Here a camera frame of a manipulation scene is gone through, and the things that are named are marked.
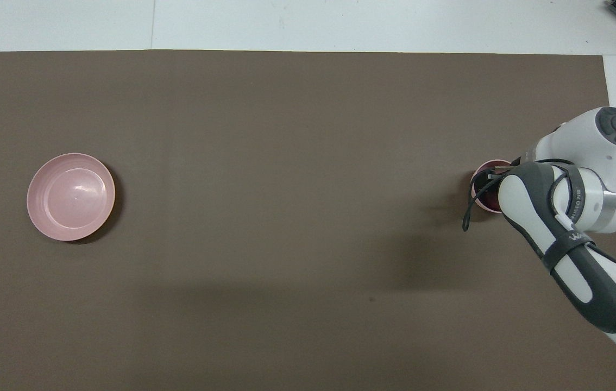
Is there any pink plate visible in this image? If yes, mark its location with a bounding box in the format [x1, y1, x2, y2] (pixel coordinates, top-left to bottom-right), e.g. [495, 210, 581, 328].
[27, 153, 116, 242]

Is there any pink bowl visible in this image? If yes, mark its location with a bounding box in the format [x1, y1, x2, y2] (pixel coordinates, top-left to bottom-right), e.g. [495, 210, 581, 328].
[470, 159, 514, 214]

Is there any brown table mat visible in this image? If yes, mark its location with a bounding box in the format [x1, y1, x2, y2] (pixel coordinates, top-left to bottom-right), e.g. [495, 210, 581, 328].
[0, 50, 616, 391]

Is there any dark red apple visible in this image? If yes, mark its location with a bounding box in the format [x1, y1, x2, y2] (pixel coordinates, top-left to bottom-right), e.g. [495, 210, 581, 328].
[477, 189, 503, 212]

